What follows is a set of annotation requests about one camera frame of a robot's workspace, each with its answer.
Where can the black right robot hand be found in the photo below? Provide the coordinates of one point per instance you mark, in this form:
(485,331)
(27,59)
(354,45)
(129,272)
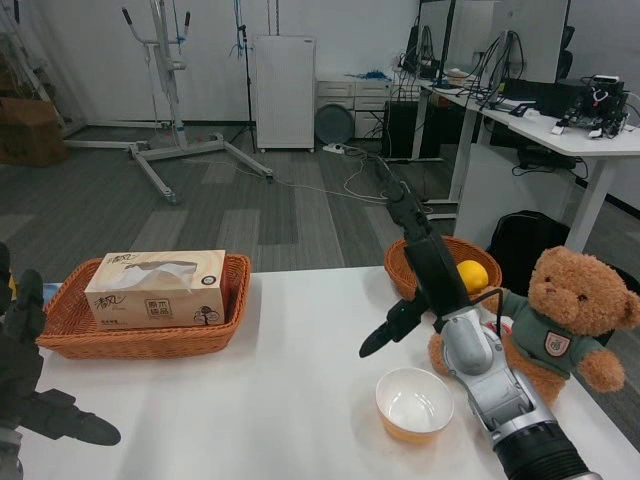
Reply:
(440,280)

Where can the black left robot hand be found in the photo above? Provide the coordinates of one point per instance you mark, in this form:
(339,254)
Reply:
(20,370)

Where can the orange and white plastic bowl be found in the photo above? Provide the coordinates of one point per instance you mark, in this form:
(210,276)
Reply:
(415,405)

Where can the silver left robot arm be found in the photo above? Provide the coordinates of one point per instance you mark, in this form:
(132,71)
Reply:
(10,455)

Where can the yellow lemon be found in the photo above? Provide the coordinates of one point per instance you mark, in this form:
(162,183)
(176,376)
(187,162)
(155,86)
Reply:
(474,276)

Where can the round wicker basket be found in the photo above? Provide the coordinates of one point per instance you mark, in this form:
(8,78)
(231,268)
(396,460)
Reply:
(400,270)

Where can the blue flat item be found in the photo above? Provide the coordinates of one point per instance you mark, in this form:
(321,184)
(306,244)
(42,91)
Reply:
(52,292)

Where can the black backpack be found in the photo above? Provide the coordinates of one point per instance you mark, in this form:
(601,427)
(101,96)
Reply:
(530,235)

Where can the rectangular wicker basket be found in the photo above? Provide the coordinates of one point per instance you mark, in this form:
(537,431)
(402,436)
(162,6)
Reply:
(140,342)

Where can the brown teddy bear green sweater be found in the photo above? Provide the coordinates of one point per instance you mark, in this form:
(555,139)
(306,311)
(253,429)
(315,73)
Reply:
(565,300)

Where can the white office desk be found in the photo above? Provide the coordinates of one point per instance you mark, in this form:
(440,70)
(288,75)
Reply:
(462,150)
(575,137)

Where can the beige tissue box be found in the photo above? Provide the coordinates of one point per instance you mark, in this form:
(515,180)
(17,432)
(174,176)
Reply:
(150,300)

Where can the black computer tower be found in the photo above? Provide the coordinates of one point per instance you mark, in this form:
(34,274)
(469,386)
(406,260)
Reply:
(400,130)

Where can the white power strip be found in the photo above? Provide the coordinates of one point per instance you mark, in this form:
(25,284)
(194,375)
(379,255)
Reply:
(334,148)

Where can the round grey tray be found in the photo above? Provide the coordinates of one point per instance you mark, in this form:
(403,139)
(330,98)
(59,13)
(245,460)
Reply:
(335,123)

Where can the white drawer cabinet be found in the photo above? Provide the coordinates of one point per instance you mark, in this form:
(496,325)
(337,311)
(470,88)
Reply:
(350,90)

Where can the black desktop box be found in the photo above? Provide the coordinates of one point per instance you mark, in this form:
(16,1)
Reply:
(545,95)

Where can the black computer monitor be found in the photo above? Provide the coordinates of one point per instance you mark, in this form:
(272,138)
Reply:
(417,50)

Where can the brown cardboard boxes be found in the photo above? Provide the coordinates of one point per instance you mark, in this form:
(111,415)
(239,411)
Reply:
(30,132)

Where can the white air purifier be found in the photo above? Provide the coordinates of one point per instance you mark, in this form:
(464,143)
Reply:
(284,92)

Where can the black tripod stand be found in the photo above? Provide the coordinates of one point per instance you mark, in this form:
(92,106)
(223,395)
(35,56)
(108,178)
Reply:
(247,90)

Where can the white patient lift frame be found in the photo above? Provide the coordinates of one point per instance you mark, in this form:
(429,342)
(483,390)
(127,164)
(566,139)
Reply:
(170,100)

